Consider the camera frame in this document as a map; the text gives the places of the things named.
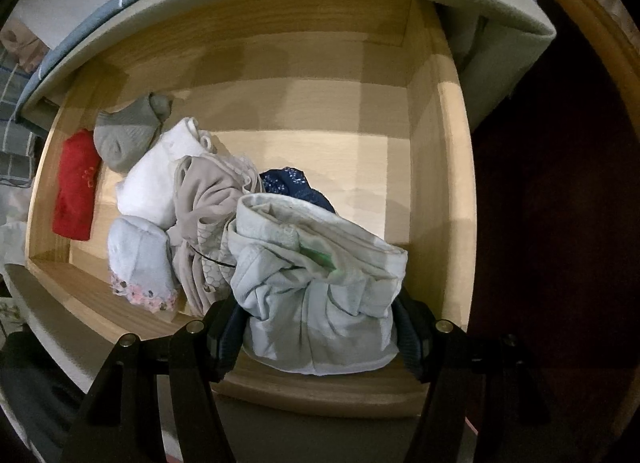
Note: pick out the beige patterned underwear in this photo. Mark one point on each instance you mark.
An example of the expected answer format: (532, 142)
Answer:
(200, 203)

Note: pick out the grey rolled sock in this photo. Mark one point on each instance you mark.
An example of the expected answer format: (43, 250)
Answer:
(120, 138)

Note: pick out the grey plaid blanket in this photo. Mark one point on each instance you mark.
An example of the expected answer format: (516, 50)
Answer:
(10, 118)

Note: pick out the white rolled sock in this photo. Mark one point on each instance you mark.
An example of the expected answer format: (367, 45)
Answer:
(150, 183)

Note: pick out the grey upholstered wooden drawer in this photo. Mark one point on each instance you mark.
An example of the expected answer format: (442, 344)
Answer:
(310, 113)

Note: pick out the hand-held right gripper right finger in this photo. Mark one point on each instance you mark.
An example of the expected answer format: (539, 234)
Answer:
(407, 338)

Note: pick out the black elastic band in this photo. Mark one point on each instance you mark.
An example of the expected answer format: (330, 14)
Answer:
(212, 261)

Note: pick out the white floral bedding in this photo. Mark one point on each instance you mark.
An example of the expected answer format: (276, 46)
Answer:
(10, 243)

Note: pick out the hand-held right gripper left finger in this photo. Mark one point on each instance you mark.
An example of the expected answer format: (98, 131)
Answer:
(232, 338)

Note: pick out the pale blue floral-trim underwear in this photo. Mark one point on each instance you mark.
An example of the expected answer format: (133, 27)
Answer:
(140, 253)

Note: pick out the beige leaf-print curtain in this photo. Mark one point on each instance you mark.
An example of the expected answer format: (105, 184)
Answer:
(17, 43)

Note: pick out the navy floral underwear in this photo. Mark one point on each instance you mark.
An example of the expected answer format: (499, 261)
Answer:
(290, 183)

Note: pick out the red folded cloth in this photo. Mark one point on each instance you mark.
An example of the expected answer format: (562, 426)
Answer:
(75, 188)

